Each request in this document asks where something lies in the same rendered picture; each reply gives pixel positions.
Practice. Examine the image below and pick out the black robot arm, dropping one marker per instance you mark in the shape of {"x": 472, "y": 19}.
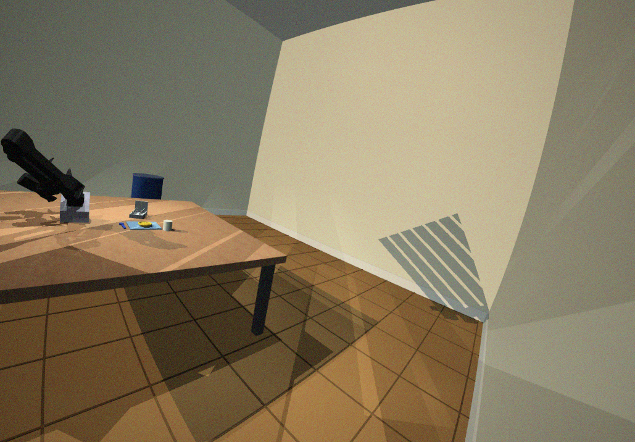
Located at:
{"x": 43, "y": 177}

